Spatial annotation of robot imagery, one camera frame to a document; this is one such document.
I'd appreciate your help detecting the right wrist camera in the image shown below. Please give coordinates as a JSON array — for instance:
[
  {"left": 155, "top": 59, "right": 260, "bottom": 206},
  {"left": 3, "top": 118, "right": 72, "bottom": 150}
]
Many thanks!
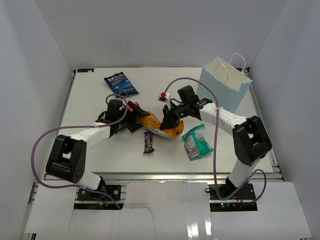
[{"left": 158, "top": 92, "right": 171, "bottom": 103}]

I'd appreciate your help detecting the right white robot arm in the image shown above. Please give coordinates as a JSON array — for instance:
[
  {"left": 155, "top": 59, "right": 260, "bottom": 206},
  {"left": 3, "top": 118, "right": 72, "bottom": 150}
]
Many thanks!
[{"left": 158, "top": 85, "right": 272, "bottom": 200}]

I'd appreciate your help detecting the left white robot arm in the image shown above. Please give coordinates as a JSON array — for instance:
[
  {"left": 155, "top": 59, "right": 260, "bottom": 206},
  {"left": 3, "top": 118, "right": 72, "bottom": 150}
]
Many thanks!
[{"left": 45, "top": 99, "right": 151, "bottom": 200}]

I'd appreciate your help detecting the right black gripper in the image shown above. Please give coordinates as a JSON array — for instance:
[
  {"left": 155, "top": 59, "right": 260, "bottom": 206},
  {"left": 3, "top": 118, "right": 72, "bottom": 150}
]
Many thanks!
[{"left": 160, "top": 102, "right": 190, "bottom": 130}]

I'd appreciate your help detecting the aluminium table frame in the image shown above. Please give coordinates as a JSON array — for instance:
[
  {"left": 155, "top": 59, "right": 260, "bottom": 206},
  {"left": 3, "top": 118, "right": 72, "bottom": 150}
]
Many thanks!
[{"left": 21, "top": 66, "right": 285, "bottom": 236}]

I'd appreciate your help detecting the green Fox's candy packet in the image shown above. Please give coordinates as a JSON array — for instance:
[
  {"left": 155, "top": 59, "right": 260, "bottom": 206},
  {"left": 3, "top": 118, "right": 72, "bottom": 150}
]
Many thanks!
[{"left": 114, "top": 123, "right": 126, "bottom": 134}]

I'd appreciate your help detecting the purple M&M's packet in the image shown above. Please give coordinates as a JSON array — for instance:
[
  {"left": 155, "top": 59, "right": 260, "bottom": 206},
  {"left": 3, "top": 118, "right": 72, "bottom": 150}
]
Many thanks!
[{"left": 143, "top": 131, "right": 155, "bottom": 154}]

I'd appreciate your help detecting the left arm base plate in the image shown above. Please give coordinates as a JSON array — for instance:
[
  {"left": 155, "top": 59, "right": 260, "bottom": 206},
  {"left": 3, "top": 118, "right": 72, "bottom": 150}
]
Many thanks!
[{"left": 76, "top": 185, "right": 122, "bottom": 201}]

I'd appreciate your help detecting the blue chips bag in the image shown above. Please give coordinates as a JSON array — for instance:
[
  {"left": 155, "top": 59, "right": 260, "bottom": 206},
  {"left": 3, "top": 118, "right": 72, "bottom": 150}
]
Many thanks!
[{"left": 104, "top": 72, "right": 139, "bottom": 98}]

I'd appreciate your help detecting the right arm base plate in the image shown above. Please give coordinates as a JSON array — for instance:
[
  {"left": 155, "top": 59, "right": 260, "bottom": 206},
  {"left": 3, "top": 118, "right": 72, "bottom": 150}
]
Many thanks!
[{"left": 205, "top": 183, "right": 256, "bottom": 200}]

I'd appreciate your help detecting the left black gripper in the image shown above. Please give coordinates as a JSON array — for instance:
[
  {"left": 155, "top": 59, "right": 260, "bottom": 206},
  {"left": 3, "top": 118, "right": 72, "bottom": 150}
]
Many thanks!
[{"left": 116, "top": 101, "right": 150, "bottom": 133}]

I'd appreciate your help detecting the white front cover board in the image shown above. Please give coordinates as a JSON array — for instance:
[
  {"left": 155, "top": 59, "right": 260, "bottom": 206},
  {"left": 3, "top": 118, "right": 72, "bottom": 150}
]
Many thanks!
[{"left": 24, "top": 181, "right": 312, "bottom": 240}]

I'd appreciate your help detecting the orange chips bag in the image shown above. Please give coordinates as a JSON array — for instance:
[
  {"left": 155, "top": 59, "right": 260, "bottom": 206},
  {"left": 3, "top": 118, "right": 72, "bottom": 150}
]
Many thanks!
[{"left": 138, "top": 111, "right": 184, "bottom": 138}]

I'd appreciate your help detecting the light blue paper bag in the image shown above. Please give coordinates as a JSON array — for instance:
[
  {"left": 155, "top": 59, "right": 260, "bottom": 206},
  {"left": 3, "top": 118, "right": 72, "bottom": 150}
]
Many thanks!
[{"left": 196, "top": 56, "right": 252, "bottom": 113}]

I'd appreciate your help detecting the teal snack packet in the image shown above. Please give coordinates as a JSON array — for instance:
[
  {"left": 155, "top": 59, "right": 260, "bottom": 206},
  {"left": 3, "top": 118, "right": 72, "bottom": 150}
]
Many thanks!
[{"left": 182, "top": 124, "right": 214, "bottom": 161}]

